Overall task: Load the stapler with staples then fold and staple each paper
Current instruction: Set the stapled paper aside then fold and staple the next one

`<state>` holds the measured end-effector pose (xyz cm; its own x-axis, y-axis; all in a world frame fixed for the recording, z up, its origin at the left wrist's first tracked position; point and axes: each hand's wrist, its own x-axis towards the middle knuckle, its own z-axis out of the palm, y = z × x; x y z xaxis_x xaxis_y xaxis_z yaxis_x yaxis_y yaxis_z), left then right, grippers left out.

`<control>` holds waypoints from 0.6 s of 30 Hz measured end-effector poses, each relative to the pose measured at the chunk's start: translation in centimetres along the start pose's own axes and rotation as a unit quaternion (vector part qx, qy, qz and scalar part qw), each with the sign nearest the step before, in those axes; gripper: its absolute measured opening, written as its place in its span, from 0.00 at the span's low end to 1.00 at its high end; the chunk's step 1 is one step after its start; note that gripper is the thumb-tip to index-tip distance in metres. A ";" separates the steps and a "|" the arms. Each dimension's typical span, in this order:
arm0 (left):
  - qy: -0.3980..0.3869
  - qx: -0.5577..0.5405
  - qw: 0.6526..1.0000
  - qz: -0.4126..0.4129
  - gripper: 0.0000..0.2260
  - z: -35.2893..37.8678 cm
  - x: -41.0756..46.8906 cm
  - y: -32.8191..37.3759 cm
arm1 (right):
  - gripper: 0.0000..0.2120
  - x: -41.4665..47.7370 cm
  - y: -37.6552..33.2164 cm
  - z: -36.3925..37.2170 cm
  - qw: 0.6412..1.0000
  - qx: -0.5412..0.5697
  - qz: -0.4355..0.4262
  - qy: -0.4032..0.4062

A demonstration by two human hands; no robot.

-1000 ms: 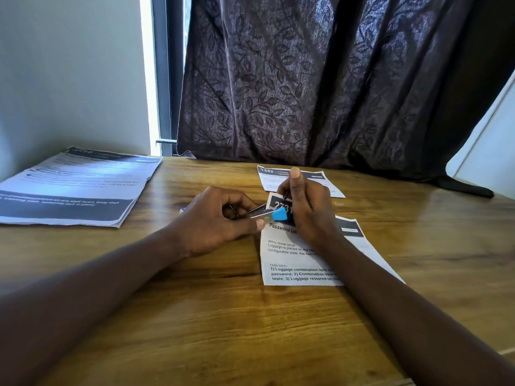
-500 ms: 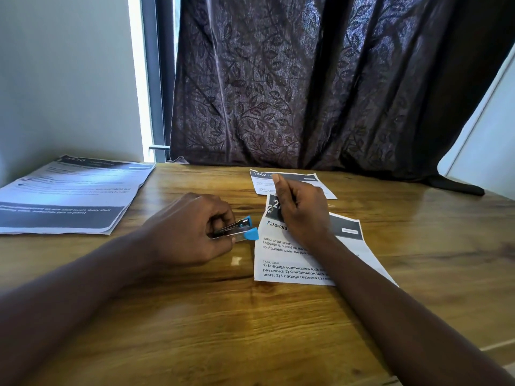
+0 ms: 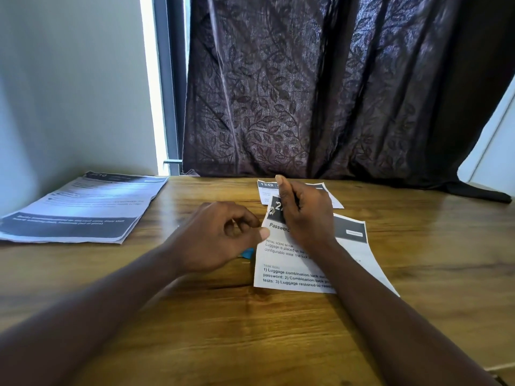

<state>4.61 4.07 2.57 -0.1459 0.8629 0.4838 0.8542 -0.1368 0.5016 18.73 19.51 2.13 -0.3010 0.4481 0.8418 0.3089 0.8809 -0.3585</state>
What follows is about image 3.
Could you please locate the person's left hand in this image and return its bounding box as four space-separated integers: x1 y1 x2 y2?
167 202 271 275

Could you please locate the person's right hand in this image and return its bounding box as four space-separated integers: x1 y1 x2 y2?
275 175 341 254

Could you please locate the white printed task sheet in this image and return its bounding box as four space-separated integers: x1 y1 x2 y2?
253 195 400 297

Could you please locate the person's left forearm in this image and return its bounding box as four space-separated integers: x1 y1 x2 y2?
0 242 190 386

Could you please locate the person's right forearm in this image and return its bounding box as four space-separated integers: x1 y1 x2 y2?
310 240 501 386

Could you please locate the small white printed card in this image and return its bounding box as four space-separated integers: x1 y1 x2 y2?
257 179 345 210

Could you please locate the dark brown leaf-pattern curtain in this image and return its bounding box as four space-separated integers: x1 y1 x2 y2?
182 0 515 205

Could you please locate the large printed paper sheet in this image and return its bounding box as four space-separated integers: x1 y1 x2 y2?
0 170 169 244

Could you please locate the white door panel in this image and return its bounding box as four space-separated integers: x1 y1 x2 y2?
457 75 515 198

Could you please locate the dark window frame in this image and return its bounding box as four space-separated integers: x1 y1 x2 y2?
152 0 190 176

